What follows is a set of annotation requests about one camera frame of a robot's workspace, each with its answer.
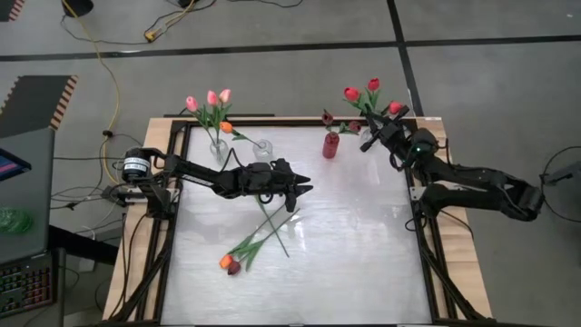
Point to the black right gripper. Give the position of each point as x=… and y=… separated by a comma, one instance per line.
x=395, y=136

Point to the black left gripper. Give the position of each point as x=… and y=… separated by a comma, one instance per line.
x=281, y=179

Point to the dark red artificial tulip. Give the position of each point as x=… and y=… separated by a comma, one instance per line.
x=355, y=126
x=327, y=118
x=233, y=268

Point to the pink artificial tulip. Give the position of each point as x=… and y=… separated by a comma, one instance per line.
x=224, y=95
x=192, y=103
x=212, y=97

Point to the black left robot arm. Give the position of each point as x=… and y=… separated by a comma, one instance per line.
x=195, y=172

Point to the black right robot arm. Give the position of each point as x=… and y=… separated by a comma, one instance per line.
x=476, y=177

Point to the red glass bottle vase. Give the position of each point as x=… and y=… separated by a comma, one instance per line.
x=331, y=145

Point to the clear textured glass bottle vase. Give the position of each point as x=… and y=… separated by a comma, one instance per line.
x=219, y=153

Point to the short clear cut-glass jar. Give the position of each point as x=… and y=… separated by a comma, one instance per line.
x=263, y=151

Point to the black flat bar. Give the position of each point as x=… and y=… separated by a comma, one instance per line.
x=254, y=115

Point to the grey metal stand foot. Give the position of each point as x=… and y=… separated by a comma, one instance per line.
x=565, y=175

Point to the black desk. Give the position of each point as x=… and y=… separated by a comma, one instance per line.
x=91, y=249

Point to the laptop with backlit keyboard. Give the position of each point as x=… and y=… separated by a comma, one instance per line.
x=27, y=204

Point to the black foam mat striped edge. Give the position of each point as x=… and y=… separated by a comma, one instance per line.
x=6, y=9
x=32, y=104

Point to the black round stand base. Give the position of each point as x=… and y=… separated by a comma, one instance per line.
x=78, y=6

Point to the small lit display screen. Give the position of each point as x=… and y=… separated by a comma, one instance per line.
x=11, y=164

